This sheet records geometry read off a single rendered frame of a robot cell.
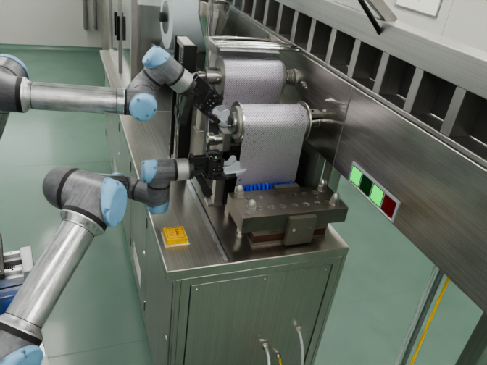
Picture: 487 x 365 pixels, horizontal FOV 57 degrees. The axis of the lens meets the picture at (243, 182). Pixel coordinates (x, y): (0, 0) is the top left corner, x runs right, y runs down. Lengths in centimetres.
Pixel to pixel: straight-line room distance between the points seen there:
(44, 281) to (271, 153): 87
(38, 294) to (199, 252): 58
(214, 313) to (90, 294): 118
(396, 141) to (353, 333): 151
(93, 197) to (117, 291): 156
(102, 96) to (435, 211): 94
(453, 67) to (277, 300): 97
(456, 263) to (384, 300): 172
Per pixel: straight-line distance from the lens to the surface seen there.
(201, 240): 156
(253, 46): 178
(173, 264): 145
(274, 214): 150
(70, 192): 119
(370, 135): 146
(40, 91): 134
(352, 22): 158
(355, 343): 262
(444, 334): 291
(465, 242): 121
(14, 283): 170
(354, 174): 152
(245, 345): 181
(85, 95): 133
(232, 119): 156
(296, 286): 168
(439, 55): 127
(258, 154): 159
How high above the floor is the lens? 185
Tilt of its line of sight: 30 degrees down
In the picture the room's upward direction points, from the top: 8 degrees clockwise
